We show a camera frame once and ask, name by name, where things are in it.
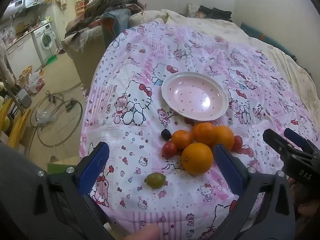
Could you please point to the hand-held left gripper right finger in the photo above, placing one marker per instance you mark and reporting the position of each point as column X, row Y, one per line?
column 228, row 170

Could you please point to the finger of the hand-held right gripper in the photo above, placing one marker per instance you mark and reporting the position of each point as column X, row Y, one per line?
column 300, row 142
column 276, row 142

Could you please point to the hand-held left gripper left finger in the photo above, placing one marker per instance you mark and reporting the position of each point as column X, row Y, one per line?
column 96, row 170

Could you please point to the red cherry tomato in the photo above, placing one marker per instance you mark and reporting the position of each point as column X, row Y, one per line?
column 237, row 142
column 169, row 149

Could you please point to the large orange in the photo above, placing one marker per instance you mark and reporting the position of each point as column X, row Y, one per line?
column 197, row 158

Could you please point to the small orange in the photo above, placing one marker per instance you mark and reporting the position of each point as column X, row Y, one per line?
column 225, row 136
column 205, row 132
column 181, row 138

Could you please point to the green cherry tomato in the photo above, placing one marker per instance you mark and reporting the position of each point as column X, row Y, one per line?
column 155, row 180

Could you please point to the dark grape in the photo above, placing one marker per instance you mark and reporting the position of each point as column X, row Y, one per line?
column 165, row 134

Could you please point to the pink speckled plate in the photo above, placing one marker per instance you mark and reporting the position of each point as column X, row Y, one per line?
column 190, row 97

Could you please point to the person's right hand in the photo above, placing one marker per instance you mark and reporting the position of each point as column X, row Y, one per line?
column 306, row 208

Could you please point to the person's left hand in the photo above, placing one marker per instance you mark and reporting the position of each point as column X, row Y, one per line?
column 142, row 233

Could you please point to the pink cartoon printed blanket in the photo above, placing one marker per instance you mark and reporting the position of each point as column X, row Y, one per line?
column 130, row 155

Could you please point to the clear plastic bag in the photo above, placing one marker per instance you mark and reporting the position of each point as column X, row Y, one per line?
column 45, row 117

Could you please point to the grey box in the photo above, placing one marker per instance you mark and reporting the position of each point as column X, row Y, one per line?
column 23, row 97

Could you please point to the teal mattress edge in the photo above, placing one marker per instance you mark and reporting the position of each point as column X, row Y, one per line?
column 265, row 38

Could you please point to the white plastic bag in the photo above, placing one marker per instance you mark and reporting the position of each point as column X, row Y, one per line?
column 36, row 82

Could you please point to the beige sofa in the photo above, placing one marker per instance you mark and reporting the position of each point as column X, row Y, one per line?
column 85, row 62

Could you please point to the green dustpan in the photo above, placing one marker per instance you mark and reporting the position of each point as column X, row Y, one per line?
column 52, row 60

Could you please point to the kitchen cabinet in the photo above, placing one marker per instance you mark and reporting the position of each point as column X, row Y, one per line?
column 22, row 55

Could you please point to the white washing machine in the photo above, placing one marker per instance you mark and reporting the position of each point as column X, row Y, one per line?
column 45, row 40

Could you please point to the dark clothes bundle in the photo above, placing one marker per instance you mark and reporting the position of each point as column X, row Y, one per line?
column 217, row 12

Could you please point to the teal cushion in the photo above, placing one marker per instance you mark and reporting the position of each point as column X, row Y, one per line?
column 115, row 20

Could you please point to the orange drawer shelf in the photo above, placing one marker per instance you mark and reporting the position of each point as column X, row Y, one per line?
column 80, row 8

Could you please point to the pile of dark clothes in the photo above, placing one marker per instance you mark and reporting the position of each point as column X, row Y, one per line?
column 100, row 7

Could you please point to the yellow wooden frame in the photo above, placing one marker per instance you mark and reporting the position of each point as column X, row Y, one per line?
column 18, row 127

